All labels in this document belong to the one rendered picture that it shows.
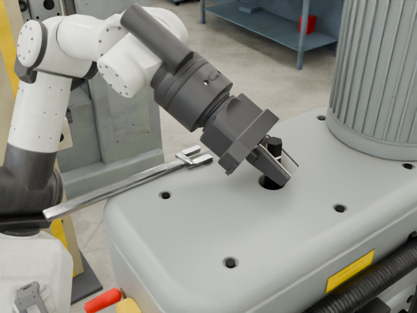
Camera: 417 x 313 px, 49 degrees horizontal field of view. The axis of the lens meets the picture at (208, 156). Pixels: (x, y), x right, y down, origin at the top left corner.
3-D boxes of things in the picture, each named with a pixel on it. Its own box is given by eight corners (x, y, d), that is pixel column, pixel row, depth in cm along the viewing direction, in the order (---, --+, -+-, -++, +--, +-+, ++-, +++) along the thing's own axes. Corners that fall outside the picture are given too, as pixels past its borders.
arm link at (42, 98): (79, 33, 90) (56, 141, 94) (13, 14, 81) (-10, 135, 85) (108, 41, 82) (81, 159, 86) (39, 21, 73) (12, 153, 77)
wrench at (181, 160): (50, 227, 56) (49, 222, 56) (40, 210, 59) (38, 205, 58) (212, 161, 67) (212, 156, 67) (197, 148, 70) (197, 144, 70)
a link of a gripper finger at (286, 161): (300, 166, 61) (264, 135, 61) (286, 179, 63) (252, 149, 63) (304, 159, 62) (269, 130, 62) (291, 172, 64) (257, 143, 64)
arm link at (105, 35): (154, 88, 61) (104, 72, 71) (197, 46, 64) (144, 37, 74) (130, 49, 57) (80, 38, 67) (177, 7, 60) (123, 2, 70)
